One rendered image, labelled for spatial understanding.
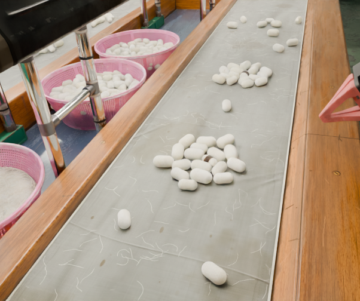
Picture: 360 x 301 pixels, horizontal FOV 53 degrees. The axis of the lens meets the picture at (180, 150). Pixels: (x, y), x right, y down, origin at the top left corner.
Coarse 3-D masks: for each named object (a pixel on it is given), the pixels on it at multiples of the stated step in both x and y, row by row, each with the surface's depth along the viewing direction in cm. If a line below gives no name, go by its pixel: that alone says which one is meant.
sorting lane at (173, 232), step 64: (256, 0) 160; (192, 64) 102; (192, 128) 73; (256, 128) 72; (128, 192) 58; (192, 192) 57; (256, 192) 56; (64, 256) 48; (128, 256) 47; (192, 256) 47; (256, 256) 46
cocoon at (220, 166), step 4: (216, 164) 60; (220, 164) 60; (224, 164) 60; (212, 168) 59; (216, 168) 59; (220, 168) 59; (224, 168) 60; (212, 172) 59; (216, 172) 59; (220, 172) 59
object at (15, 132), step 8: (0, 88) 77; (0, 96) 77; (0, 104) 78; (0, 112) 79; (8, 112) 80; (8, 120) 80; (8, 128) 81; (16, 128) 83; (24, 128) 84; (0, 136) 80; (8, 136) 80; (16, 136) 83; (24, 136) 85
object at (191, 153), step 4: (188, 148) 64; (192, 148) 64; (184, 152) 64; (188, 152) 63; (192, 152) 63; (196, 152) 63; (200, 152) 63; (188, 156) 63; (192, 156) 63; (196, 156) 63; (200, 156) 63
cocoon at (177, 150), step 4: (176, 144) 65; (180, 144) 65; (172, 148) 65; (176, 148) 64; (180, 148) 64; (172, 152) 64; (176, 152) 63; (180, 152) 63; (172, 156) 64; (176, 156) 63; (180, 156) 63; (176, 160) 64
